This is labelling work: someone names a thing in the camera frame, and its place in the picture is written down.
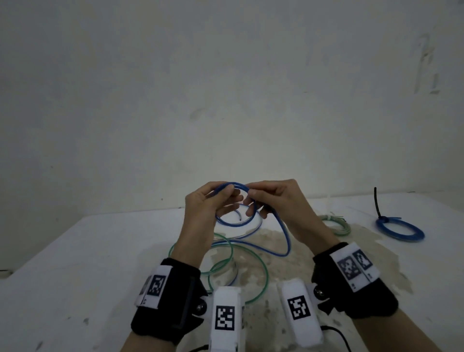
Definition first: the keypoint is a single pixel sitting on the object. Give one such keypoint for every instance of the black zip tie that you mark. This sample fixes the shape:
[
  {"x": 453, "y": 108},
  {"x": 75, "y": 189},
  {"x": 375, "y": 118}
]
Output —
[{"x": 377, "y": 203}]

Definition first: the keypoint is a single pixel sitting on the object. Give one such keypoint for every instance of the white wrist camera with marker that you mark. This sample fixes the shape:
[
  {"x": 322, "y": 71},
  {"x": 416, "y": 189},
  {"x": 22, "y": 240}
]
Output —
[
  {"x": 224, "y": 297},
  {"x": 293, "y": 290}
]

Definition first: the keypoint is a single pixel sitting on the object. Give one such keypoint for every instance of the person's left forearm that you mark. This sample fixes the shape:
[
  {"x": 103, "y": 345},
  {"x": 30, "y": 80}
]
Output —
[{"x": 145, "y": 344}]

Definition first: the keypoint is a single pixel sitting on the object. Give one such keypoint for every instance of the person's right hand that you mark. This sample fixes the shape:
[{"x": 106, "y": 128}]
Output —
[{"x": 293, "y": 210}]

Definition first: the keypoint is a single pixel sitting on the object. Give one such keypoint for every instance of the solid blue tube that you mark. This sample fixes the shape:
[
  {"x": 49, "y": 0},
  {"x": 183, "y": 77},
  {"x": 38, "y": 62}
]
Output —
[{"x": 398, "y": 238}]

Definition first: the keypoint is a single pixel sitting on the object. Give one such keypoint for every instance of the clear green striped tube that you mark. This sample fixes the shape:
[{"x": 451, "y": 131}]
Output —
[
  {"x": 346, "y": 228},
  {"x": 266, "y": 268}
]

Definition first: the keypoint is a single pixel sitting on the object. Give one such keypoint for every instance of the clear blue striped tube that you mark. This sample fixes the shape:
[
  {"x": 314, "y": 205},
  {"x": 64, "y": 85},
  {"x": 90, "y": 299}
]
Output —
[{"x": 289, "y": 239}]

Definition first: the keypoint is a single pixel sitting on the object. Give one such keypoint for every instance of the person's right forearm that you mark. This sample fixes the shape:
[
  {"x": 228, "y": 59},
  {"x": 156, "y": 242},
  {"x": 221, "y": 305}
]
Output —
[{"x": 395, "y": 333}]

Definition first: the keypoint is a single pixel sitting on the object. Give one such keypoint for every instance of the white zip tie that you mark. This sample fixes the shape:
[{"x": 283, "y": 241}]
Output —
[{"x": 330, "y": 205}]

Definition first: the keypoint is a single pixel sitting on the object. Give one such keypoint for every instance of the person's left hand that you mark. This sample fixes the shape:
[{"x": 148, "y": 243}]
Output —
[{"x": 199, "y": 225}]

